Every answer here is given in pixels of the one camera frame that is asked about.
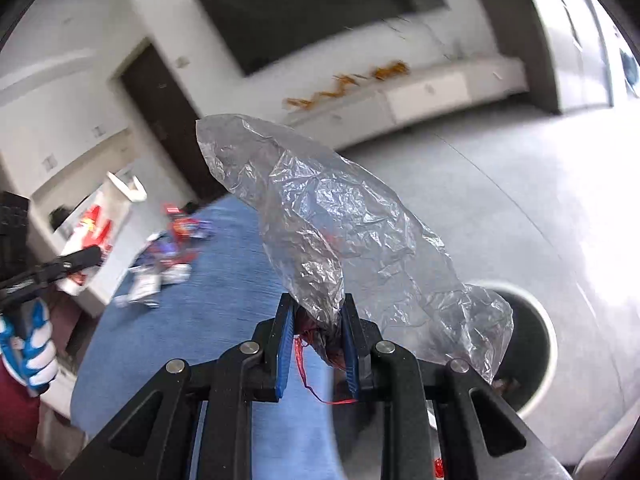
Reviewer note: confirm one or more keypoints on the golden tiger ornament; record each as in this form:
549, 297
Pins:
390, 70

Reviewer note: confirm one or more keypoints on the person's left hand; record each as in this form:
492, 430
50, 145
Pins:
42, 355

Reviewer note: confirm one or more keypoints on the round grey waste bin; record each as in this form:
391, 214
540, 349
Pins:
531, 342

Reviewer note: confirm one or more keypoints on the grey refrigerator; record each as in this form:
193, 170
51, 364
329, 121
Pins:
565, 35

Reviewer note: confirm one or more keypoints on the person's left forearm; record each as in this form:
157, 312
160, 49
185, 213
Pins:
15, 400

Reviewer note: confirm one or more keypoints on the white television cabinet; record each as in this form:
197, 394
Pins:
415, 95

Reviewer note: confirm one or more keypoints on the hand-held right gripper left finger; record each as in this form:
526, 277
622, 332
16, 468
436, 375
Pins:
285, 355

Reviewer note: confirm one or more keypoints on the pile of snack wrappers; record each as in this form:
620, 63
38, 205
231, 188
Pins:
160, 265

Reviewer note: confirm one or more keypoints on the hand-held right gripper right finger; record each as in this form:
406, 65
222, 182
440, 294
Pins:
350, 355

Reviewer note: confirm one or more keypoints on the dark brown door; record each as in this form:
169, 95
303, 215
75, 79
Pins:
165, 125

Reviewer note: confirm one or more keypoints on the clear plastic bag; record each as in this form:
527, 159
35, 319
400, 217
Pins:
330, 210

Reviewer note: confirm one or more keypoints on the white bag with red print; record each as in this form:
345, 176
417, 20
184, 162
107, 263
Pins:
95, 225

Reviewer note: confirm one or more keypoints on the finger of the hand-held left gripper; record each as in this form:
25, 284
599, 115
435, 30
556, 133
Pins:
60, 266

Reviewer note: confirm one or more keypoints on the dark handbag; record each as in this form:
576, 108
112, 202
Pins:
59, 217

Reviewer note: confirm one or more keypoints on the black wall television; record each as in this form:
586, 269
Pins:
310, 5

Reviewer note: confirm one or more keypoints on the golden dragon ornament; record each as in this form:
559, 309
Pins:
345, 86
299, 103

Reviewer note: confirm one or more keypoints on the white wall cabinet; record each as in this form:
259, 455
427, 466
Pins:
60, 160

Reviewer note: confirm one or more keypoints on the blue towel mat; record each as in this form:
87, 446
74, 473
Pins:
200, 320

